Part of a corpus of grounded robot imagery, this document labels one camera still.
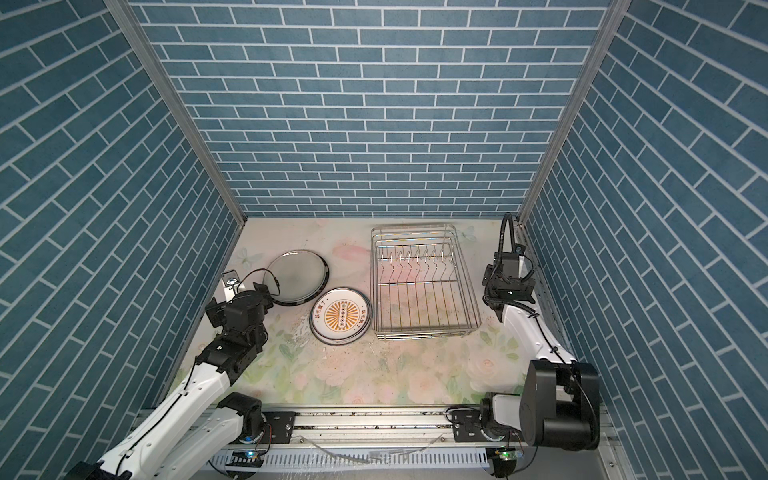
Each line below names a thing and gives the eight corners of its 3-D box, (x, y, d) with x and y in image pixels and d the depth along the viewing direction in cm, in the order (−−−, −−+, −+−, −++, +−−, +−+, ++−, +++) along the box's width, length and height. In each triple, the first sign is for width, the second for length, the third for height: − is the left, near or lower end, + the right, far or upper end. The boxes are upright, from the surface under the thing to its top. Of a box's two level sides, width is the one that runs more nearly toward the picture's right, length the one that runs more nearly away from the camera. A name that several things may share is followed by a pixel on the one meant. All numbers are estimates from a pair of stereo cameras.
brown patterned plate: (307, 345, 89) (304, 341, 86) (318, 292, 101) (316, 287, 98) (370, 345, 89) (369, 341, 86) (373, 292, 101) (373, 287, 98)
